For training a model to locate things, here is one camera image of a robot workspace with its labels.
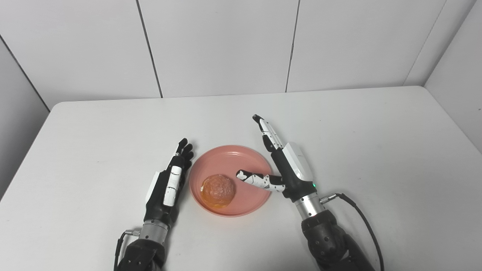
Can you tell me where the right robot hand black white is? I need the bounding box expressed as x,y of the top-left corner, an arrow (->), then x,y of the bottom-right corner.
236,114 -> 317,203

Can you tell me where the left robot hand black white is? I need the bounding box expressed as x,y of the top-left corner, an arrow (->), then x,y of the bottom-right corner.
143,138 -> 194,227

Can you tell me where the pink round plate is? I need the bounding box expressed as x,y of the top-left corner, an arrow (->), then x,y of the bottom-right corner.
189,145 -> 274,218

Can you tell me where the golden cream puff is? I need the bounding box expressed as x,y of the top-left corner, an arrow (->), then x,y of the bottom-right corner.
201,174 -> 236,207

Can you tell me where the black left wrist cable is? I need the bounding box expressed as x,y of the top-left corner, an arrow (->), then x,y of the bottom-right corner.
113,229 -> 141,271

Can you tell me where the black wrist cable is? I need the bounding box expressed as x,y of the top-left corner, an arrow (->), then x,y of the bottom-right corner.
113,229 -> 141,271
319,193 -> 385,271

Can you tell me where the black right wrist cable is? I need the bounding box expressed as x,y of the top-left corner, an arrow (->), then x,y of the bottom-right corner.
319,193 -> 385,271

